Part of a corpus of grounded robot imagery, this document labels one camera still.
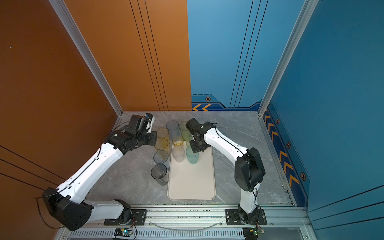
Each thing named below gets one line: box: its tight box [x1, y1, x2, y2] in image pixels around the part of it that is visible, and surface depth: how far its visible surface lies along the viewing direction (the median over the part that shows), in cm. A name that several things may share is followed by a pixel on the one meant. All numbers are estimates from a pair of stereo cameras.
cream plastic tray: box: [167, 143, 217, 201], surface depth 86 cm
